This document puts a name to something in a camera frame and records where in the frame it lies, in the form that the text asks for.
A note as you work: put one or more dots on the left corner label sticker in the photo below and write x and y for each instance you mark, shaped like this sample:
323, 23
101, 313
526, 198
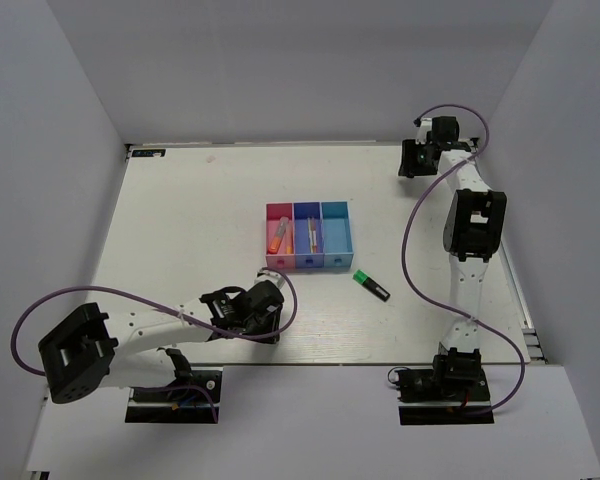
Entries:
148, 153

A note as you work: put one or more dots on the light blue plastic bin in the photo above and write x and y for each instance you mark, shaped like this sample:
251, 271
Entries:
337, 238

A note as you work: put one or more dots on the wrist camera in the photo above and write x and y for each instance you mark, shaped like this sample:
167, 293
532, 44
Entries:
424, 128
267, 275

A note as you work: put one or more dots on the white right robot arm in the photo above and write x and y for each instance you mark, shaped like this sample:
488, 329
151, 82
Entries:
473, 228

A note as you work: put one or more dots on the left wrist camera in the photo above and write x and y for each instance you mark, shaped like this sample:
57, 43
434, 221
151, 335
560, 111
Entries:
267, 275

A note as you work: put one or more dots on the purple-blue plastic bin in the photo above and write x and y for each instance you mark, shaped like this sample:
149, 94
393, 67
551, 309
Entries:
308, 241

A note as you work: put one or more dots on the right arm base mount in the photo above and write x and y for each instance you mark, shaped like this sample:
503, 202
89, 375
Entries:
421, 403

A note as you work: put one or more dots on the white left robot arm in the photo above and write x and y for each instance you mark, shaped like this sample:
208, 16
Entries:
90, 349

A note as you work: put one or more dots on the pink plastic bin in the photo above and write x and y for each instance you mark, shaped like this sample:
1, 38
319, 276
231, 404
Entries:
280, 248

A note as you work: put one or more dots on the metal table edge rail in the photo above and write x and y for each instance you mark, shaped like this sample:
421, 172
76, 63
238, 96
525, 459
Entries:
504, 308

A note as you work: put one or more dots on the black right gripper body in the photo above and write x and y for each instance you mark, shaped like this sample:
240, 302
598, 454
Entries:
420, 155

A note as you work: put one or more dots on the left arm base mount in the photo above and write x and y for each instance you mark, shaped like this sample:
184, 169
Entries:
197, 401

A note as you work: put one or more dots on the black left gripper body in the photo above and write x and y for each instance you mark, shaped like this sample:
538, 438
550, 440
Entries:
263, 326

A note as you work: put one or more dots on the green cap black highlighter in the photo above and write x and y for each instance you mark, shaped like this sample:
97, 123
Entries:
371, 285

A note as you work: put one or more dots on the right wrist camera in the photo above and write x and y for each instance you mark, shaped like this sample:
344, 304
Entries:
424, 128

